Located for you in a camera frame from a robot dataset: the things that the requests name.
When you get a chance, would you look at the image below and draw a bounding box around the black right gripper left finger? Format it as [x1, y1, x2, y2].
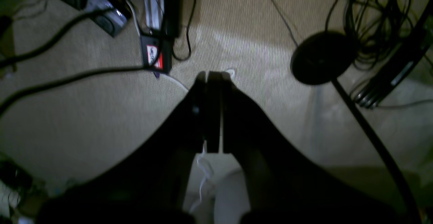
[36, 72, 221, 224]

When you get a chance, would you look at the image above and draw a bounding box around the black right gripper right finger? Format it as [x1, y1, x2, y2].
[221, 72, 400, 224]

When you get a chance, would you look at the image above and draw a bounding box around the black stand pole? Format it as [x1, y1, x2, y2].
[331, 79, 422, 224]

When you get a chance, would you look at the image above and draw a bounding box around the black round stand base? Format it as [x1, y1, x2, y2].
[291, 31, 357, 86]

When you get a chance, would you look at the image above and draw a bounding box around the black labelled power adapter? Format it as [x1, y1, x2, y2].
[139, 35, 173, 75]

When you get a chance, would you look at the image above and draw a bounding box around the white cable on floor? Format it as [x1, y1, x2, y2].
[125, 0, 235, 214]

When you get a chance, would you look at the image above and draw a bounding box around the thick black floor cable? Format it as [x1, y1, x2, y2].
[0, 7, 163, 116]

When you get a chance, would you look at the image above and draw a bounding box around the black cable bundle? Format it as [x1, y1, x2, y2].
[325, 0, 415, 69]

